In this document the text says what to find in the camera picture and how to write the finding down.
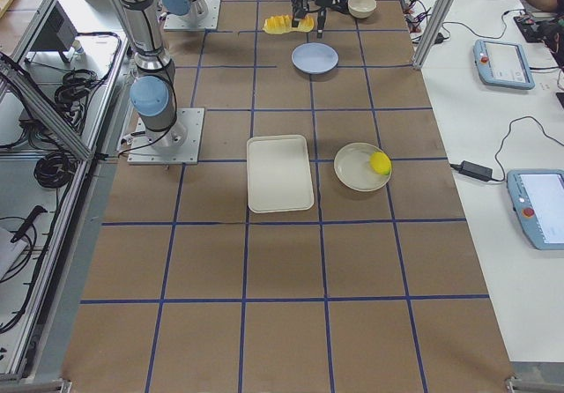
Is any striped orange bread roll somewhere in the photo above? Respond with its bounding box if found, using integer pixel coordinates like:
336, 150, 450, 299
263, 15, 315, 35

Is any blue plate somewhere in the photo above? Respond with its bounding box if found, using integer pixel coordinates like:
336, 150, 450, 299
291, 42, 338, 75

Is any small cream bowl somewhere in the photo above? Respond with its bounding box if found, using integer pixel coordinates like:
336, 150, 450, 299
347, 0, 377, 19

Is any white rectangular tray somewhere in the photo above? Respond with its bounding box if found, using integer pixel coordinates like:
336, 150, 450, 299
247, 134, 315, 213

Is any shallow white bowl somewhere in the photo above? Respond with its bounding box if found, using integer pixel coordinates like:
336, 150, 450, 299
334, 143, 392, 192

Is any yellow lemon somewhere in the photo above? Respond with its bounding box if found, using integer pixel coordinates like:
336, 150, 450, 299
369, 152, 392, 175

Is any teach pendant tablet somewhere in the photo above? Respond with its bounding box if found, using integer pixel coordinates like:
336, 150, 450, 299
473, 39, 535, 90

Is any black power adapter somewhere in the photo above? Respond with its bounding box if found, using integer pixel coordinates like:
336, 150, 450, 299
458, 160, 493, 182

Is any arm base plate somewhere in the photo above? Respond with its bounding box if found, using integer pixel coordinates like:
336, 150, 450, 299
164, 0, 221, 32
127, 108, 204, 165

